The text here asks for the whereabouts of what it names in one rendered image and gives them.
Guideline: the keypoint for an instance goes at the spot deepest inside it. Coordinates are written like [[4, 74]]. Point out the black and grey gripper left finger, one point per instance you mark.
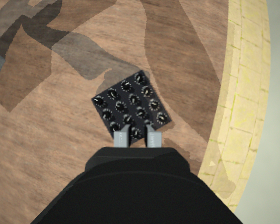
[[120, 137]]

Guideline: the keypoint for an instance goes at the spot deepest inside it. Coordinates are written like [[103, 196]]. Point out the black knob box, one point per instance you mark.
[[123, 96]]

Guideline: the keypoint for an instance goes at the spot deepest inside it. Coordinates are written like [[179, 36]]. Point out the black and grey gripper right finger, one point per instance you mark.
[[152, 138]]

